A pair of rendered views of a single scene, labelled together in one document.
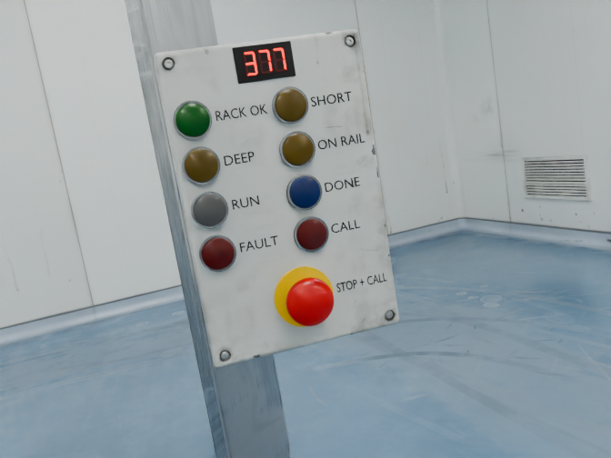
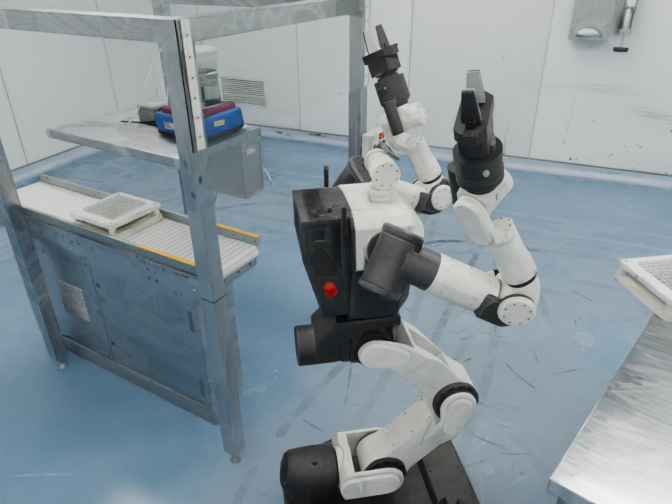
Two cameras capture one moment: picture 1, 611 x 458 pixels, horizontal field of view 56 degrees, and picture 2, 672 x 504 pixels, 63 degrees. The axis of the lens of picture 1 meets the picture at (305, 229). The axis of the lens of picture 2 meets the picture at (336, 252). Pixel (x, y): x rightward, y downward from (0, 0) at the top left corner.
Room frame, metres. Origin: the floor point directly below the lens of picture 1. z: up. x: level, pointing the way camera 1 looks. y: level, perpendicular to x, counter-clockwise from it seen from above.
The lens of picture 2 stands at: (-1.03, 1.80, 1.75)
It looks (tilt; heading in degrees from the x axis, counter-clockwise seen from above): 29 degrees down; 315
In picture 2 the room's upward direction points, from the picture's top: 1 degrees counter-clockwise
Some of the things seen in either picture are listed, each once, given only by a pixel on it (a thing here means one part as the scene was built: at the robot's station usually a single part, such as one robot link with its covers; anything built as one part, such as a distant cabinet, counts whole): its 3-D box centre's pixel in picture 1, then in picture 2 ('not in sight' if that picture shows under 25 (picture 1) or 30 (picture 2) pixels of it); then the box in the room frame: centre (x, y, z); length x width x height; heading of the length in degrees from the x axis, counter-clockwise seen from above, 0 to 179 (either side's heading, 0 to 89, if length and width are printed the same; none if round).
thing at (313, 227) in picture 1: (312, 233); not in sight; (0.48, 0.00, 0.91); 0.03 x 0.01 x 0.03; 104
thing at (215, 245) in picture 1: (217, 253); not in sight; (0.46, 0.07, 0.91); 0.03 x 0.01 x 0.03; 104
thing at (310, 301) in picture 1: (305, 298); not in sight; (0.47, 0.01, 0.86); 0.04 x 0.04 x 0.04; 14
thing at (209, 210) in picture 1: (209, 210); not in sight; (0.46, 0.07, 0.95); 0.03 x 0.01 x 0.03; 104
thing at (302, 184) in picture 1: (305, 192); not in sight; (0.48, 0.00, 0.95); 0.03 x 0.01 x 0.03; 104
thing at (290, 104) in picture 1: (290, 104); not in sight; (0.48, 0.00, 1.02); 0.03 x 0.01 x 0.03; 104
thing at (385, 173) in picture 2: not in sight; (381, 172); (-0.23, 0.85, 1.29); 0.10 x 0.07 x 0.09; 144
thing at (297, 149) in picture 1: (297, 149); not in sight; (0.48, 0.00, 0.98); 0.03 x 0.01 x 0.03; 104
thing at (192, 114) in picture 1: (193, 120); not in sight; (0.46, 0.07, 1.02); 0.03 x 0.01 x 0.03; 104
